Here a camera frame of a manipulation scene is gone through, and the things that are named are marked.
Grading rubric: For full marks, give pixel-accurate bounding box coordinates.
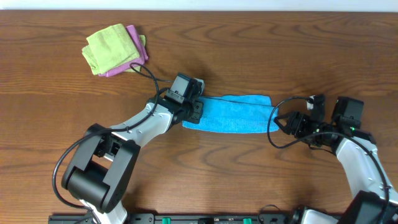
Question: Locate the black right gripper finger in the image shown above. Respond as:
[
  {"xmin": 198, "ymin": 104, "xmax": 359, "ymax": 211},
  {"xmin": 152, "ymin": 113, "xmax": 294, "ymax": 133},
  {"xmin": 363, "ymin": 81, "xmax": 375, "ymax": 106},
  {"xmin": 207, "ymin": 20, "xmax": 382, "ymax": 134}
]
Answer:
[
  {"xmin": 274, "ymin": 119, "xmax": 291, "ymax": 134},
  {"xmin": 274, "ymin": 112, "xmax": 292, "ymax": 121}
]

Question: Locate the blue microfiber cloth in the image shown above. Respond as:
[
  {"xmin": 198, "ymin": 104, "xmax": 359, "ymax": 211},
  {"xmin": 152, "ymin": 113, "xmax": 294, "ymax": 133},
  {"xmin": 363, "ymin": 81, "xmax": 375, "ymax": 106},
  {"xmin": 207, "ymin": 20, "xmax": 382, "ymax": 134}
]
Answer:
[{"xmin": 182, "ymin": 95, "xmax": 279, "ymax": 134}]

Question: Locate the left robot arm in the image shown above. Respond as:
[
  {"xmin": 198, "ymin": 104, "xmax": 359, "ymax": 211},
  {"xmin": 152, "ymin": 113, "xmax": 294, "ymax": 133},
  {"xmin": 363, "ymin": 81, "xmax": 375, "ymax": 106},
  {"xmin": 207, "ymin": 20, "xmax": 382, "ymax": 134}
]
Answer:
[{"xmin": 61, "ymin": 75, "xmax": 205, "ymax": 223}]

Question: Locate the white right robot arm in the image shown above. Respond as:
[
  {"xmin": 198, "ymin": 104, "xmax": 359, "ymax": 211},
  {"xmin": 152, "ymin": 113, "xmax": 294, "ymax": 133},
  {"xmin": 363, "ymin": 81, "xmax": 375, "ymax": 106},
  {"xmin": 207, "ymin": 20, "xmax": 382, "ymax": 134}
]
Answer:
[{"xmin": 268, "ymin": 95, "xmax": 397, "ymax": 224}]

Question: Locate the pink folded cloth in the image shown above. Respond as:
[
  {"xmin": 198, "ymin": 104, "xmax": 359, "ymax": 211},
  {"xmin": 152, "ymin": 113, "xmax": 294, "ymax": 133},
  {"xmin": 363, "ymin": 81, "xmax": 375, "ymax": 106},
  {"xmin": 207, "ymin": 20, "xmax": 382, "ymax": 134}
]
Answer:
[{"xmin": 95, "ymin": 24, "xmax": 145, "ymax": 77}]

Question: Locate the green folded cloth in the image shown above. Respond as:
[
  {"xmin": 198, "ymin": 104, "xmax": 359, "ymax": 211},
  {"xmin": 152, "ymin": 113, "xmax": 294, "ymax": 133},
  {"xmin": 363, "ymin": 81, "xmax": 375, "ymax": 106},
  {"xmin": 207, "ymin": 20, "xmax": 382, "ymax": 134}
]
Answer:
[{"xmin": 82, "ymin": 24, "xmax": 149, "ymax": 77}]

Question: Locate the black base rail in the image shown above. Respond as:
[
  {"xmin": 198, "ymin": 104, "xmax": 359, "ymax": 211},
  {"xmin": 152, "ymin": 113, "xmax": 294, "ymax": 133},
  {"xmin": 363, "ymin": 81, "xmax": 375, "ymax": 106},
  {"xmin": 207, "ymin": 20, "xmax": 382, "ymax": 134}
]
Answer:
[{"xmin": 47, "ymin": 213, "xmax": 292, "ymax": 224}]

